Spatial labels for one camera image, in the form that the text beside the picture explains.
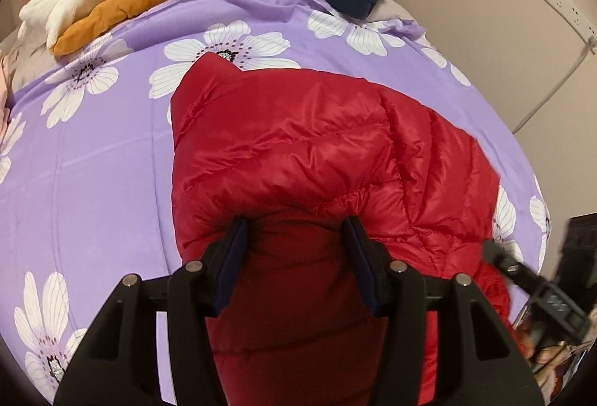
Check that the red down jacket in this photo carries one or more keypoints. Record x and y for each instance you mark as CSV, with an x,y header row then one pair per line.
x,y
289,154

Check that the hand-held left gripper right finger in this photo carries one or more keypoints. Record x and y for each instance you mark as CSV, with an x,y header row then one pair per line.
x,y
363,264

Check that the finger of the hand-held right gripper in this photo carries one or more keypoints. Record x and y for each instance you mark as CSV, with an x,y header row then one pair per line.
x,y
580,247
550,303

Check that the orange garment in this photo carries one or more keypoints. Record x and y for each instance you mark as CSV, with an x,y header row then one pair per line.
x,y
116,10

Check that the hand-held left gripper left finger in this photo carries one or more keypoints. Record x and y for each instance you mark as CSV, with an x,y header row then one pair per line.
x,y
231,268

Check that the purple floral blanket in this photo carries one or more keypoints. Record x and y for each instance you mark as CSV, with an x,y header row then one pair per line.
x,y
93,201

